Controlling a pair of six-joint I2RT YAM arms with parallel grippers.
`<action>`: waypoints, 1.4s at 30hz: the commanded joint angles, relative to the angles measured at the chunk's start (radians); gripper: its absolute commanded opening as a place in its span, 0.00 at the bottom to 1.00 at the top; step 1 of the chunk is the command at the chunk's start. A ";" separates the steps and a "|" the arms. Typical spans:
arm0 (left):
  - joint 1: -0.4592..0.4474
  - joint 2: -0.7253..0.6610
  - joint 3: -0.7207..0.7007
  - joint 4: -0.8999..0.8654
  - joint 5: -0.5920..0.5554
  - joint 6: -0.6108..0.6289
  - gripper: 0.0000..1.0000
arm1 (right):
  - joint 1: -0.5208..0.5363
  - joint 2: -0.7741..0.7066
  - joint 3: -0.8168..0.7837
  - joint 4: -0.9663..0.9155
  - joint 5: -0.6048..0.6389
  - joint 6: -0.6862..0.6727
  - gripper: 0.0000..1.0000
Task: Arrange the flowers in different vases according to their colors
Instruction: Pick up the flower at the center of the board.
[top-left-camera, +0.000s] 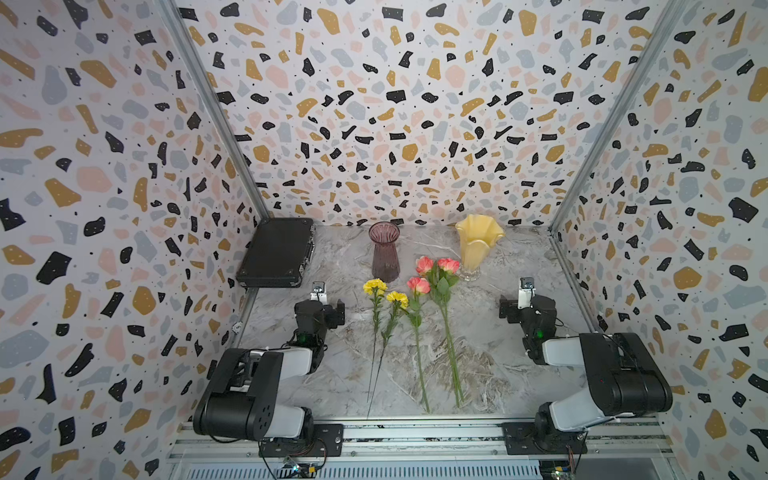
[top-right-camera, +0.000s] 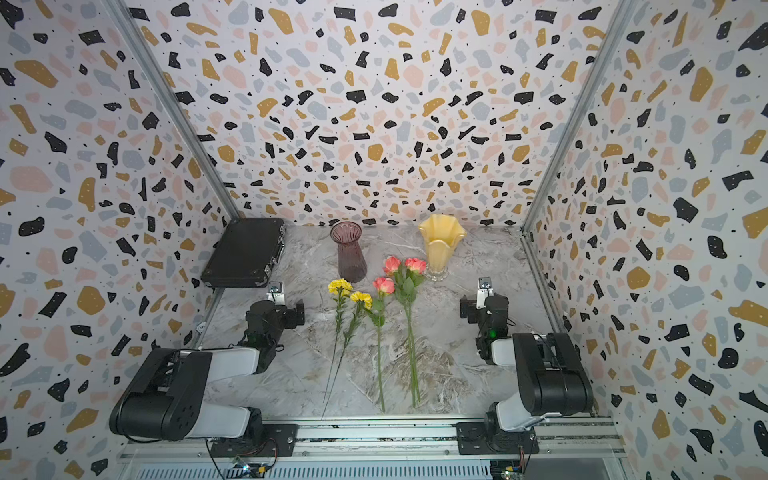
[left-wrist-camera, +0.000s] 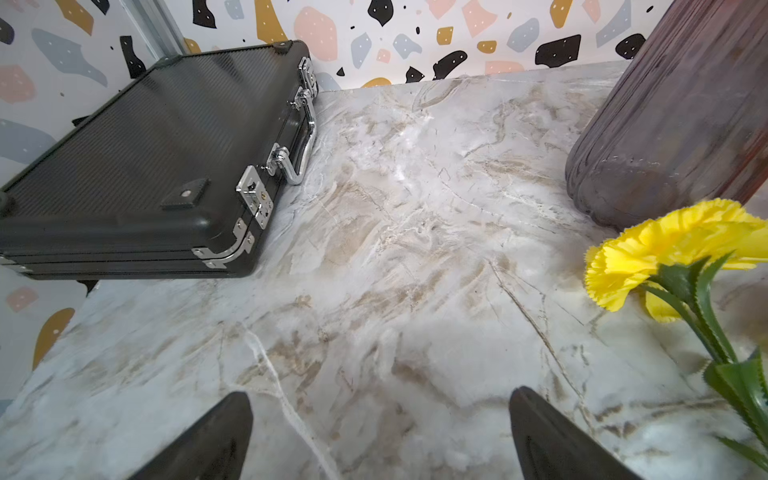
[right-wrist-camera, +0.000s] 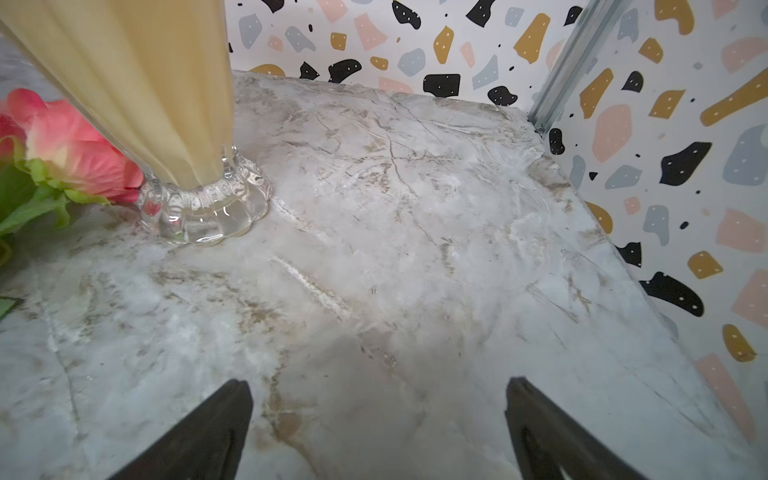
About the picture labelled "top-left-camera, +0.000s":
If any yellow carnation stem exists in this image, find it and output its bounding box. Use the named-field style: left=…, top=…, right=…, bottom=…
left=366, top=291, right=409, bottom=416
left=363, top=278, right=388, bottom=367

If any double pink rose stem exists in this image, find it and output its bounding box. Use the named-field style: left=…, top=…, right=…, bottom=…
left=416, top=256, right=465, bottom=407

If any single pink rose stem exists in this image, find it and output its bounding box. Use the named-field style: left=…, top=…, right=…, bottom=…
left=405, top=276, right=431, bottom=413

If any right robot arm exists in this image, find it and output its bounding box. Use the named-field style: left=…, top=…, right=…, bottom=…
left=499, top=290, right=673, bottom=450

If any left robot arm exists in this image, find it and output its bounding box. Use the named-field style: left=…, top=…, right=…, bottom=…
left=192, top=299, right=346, bottom=444

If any black hard case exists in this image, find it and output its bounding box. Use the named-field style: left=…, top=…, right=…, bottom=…
left=235, top=218, right=315, bottom=289

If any purple ribbed glass vase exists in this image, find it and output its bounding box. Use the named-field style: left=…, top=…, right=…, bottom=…
left=369, top=221, right=400, bottom=283

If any yellow ruffled glass vase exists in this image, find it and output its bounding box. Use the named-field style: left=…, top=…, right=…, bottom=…
left=455, top=214, right=505, bottom=281

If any right corner aluminium profile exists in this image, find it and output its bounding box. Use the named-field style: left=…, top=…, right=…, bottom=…
left=548, top=0, right=686, bottom=237

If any corner aluminium profile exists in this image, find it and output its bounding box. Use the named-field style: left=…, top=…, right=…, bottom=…
left=548, top=0, right=686, bottom=237
left=155, top=0, right=269, bottom=222

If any left corner aluminium profile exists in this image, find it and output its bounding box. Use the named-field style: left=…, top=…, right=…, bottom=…
left=155, top=0, right=269, bottom=222

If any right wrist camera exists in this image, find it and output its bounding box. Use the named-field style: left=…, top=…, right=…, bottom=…
left=517, top=277, right=535, bottom=309

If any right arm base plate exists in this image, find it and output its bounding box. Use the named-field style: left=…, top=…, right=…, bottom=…
left=501, top=422, right=587, bottom=455

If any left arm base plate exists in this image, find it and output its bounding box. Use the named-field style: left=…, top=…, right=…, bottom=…
left=261, top=423, right=344, bottom=458

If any aluminium front rail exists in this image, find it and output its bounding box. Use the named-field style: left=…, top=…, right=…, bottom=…
left=167, top=415, right=673, bottom=463

